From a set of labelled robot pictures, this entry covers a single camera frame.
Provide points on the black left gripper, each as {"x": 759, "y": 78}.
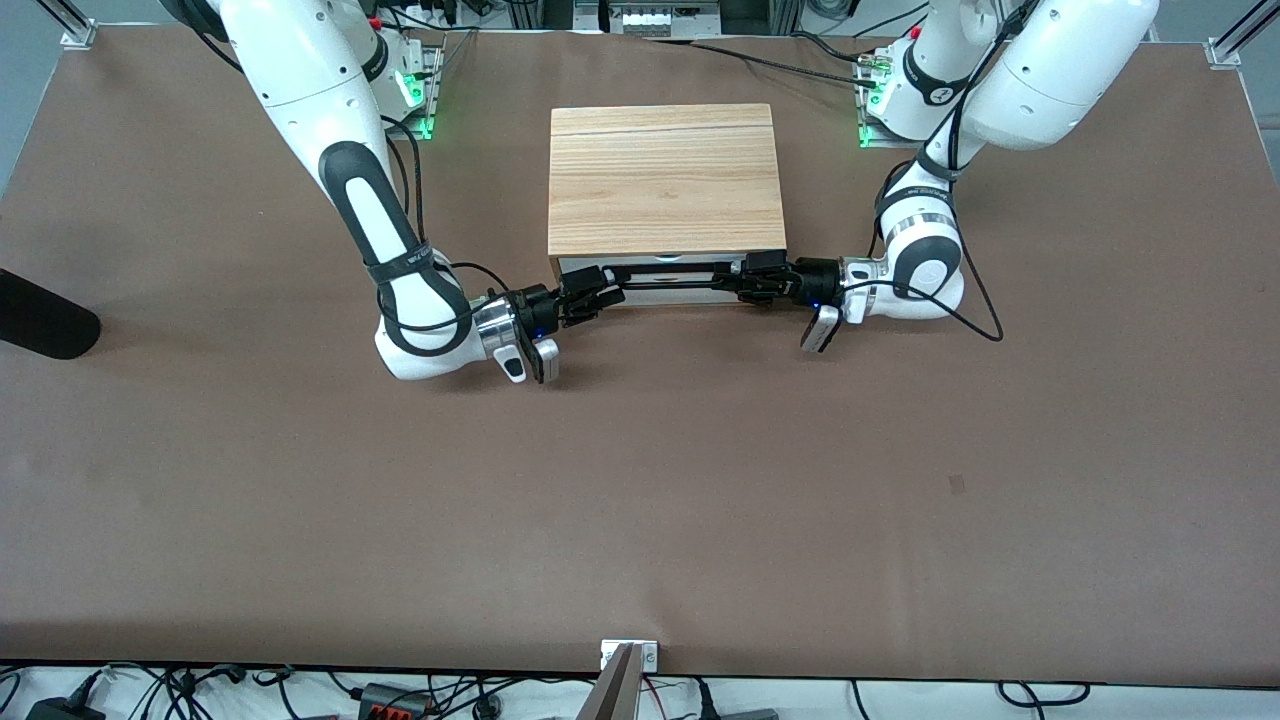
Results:
{"x": 817, "y": 276}

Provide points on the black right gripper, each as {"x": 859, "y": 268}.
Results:
{"x": 534, "y": 304}

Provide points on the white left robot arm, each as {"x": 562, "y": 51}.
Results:
{"x": 1050, "y": 70}

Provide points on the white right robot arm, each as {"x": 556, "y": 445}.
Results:
{"x": 300, "y": 60}

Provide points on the light wooden drawer cabinet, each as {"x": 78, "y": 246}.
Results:
{"x": 665, "y": 180}

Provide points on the grey power strip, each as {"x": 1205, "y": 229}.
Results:
{"x": 650, "y": 20}

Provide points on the white power strip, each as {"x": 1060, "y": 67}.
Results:
{"x": 430, "y": 12}

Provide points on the grey block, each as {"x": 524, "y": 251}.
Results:
{"x": 750, "y": 715}

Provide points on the black box with red connectors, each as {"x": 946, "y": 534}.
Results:
{"x": 390, "y": 705}

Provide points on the black rounded object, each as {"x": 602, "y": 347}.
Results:
{"x": 45, "y": 320}

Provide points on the black power adapter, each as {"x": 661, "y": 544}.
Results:
{"x": 60, "y": 712}

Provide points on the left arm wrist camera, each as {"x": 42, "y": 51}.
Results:
{"x": 820, "y": 330}

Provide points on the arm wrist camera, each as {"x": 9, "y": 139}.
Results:
{"x": 535, "y": 362}
{"x": 820, "y": 330}

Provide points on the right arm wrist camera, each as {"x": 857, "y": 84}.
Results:
{"x": 535, "y": 362}

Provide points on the small metal bracket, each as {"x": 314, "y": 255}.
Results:
{"x": 650, "y": 655}

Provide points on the grey mounting post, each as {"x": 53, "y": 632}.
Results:
{"x": 612, "y": 695}

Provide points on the metal table corner bracket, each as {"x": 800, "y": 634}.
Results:
{"x": 80, "y": 35}
{"x": 1222, "y": 52}

